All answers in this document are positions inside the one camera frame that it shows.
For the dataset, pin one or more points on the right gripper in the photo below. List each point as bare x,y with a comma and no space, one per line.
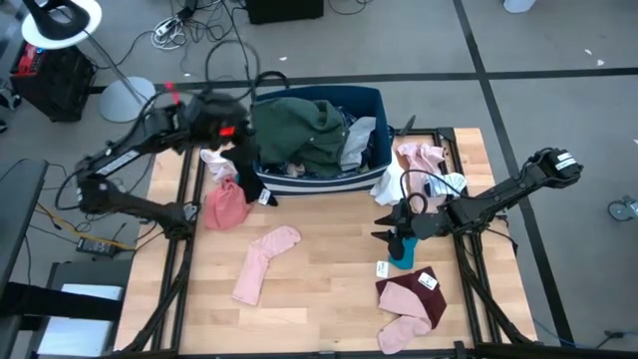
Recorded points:
428,222

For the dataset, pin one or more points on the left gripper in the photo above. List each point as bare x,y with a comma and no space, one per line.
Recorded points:
214,117

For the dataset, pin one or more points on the teal sock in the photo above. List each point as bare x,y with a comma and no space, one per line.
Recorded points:
411,254

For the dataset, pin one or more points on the white and pink garment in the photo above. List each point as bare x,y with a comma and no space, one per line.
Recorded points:
217,164

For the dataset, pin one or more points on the pink long sock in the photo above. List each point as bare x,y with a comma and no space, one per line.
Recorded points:
259,264
399,299

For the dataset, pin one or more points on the black garment with tag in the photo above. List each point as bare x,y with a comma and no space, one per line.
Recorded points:
249,174

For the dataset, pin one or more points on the white striped sock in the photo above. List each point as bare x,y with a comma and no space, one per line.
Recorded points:
448,182

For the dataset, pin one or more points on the maroon garment with tag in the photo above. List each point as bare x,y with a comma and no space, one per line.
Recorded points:
433,304

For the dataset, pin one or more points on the dark green sweater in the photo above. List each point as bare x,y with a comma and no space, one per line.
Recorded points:
294,129

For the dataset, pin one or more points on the pale pink garment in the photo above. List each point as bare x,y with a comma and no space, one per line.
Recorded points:
423,154

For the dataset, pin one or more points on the coral pink garment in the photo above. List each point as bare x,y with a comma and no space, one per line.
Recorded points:
226,204

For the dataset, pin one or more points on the light grey garment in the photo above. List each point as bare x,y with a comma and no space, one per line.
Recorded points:
358,139

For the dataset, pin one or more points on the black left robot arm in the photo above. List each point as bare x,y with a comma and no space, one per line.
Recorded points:
124,157

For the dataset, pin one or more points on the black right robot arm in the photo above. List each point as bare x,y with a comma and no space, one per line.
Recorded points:
498,194

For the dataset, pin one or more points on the white label card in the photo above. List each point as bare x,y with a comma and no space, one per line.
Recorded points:
382,269

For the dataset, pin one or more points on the white cloth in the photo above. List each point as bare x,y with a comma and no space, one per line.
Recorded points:
423,172

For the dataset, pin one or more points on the navy white striped fabric bin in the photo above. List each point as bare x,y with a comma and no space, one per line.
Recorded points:
324,184

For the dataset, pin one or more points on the white floor lamp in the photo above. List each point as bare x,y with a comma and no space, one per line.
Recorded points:
127,100

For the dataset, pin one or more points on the white power strip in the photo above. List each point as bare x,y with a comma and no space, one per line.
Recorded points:
165,27

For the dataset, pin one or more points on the black box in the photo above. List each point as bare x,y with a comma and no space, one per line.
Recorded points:
284,10

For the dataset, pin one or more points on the black crate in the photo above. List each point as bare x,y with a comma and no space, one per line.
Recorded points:
60,85

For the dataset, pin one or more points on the black power adapter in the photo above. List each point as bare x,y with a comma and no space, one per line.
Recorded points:
95,245

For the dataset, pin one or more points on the red box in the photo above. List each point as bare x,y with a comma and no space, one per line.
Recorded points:
29,55

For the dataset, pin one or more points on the black desk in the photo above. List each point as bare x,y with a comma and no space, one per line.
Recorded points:
15,214

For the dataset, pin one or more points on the grey caster wheel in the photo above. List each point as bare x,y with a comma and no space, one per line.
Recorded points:
620,209

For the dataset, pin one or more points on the white rounded object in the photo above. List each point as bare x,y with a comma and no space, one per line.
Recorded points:
518,4

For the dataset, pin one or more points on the grey cabinet with white panel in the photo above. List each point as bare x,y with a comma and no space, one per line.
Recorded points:
75,339

